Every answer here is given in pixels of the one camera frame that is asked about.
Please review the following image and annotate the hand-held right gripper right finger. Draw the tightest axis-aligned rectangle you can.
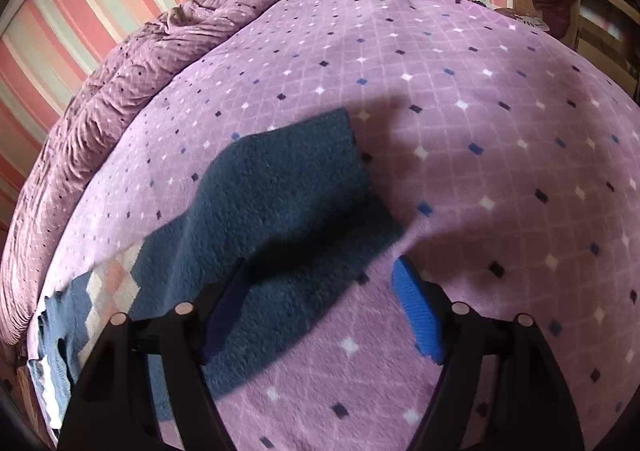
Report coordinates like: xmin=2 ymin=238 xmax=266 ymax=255
xmin=391 ymin=255 xmax=586 ymax=451

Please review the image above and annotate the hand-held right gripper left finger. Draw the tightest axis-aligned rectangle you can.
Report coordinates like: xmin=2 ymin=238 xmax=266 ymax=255
xmin=56 ymin=257 xmax=252 ymax=451

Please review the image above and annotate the blue argyle knit sweater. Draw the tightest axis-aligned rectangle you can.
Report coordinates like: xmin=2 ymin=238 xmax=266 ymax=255
xmin=30 ymin=107 xmax=406 ymax=424

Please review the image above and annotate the purple diamond-print blanket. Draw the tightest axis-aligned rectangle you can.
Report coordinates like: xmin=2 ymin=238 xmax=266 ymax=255
xmin=27 ymin=0 xmax=640 ymax=451

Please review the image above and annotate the purple dotted quilt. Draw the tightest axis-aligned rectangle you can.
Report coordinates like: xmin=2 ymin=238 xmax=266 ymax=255
xmin=0 ymin=0 xmax=296 ymax=347

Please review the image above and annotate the patterned cloth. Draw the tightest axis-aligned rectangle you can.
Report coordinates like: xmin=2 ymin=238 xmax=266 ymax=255
xmin=500 ymin=8 xmax=549 ymax=32

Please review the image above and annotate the wooden shelf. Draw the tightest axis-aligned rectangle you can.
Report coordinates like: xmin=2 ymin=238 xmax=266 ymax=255
xmin=565 ymin=0 xmax=640 ymax=102

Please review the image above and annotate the wooden bed frame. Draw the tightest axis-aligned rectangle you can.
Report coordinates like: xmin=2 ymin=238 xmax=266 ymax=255
xmin=0 ymin=353 xmax=53 ymax=447

